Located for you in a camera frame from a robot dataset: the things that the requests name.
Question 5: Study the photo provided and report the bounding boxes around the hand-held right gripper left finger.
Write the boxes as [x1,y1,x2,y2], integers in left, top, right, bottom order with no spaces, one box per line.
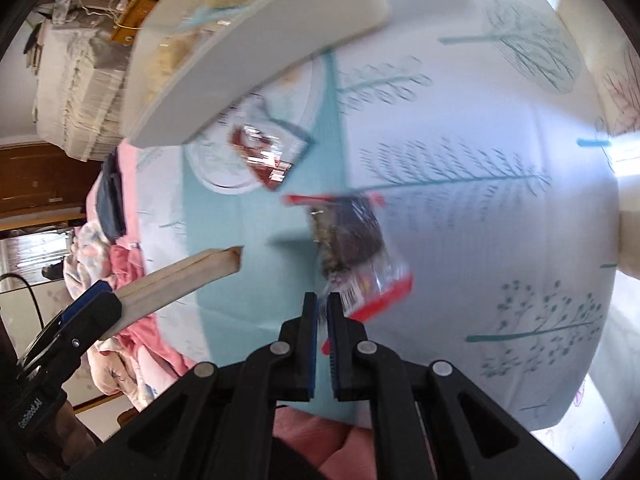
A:
[65,292,319,480]

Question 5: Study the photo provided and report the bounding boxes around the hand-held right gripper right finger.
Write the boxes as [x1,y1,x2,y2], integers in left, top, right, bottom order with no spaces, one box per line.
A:
[327,291,581,480]

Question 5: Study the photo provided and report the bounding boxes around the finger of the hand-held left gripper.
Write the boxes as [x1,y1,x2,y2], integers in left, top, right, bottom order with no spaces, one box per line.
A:
[30,291,123,361]
[60,280,112,323]

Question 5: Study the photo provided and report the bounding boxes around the beige biscuit packet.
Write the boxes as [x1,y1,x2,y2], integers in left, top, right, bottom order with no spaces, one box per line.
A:
[116,246,245,333]

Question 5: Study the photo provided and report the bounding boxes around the clear nut ball packet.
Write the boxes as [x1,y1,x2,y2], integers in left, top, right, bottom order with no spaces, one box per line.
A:
[282,192,416,323]

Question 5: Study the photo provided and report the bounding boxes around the white plastic storage bin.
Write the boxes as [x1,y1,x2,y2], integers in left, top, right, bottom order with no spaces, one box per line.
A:
[122,0,391,148]

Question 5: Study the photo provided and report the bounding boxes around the person's left hand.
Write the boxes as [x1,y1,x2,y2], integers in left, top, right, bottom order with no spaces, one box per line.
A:
[47,397,101,468]

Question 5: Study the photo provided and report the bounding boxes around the floral quilt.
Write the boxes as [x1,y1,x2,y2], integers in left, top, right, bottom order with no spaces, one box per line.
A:
[62,222,151,411]

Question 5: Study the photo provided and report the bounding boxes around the crumpled pink garment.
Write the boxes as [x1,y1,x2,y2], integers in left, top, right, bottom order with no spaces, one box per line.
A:
[110,245,151,281]

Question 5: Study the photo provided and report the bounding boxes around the person's pink pants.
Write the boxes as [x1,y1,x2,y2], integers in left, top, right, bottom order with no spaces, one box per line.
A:
[272,405,436,480]

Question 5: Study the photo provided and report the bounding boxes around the dark blue cloth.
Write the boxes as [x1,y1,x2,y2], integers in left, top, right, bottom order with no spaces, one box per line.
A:
[95,152,128,241]

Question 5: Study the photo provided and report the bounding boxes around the brown wooden cabinet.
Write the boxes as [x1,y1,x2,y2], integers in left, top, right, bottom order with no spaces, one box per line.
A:
[0,142,118,231]

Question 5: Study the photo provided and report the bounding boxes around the leaf print tablecloth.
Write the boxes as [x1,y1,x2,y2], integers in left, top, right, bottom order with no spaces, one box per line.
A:
[132,0,626,431]

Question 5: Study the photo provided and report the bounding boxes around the dark red chocolate packet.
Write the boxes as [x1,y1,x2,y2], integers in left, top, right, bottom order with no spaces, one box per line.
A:
[230,120,316,192]

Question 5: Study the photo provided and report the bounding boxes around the wooden desk with drawers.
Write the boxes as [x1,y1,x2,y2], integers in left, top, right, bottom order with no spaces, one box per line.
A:
[107,0,191,43]

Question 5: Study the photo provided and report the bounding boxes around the sheer floral curtain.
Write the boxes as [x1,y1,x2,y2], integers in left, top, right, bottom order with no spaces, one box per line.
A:
[510,0,640,281]

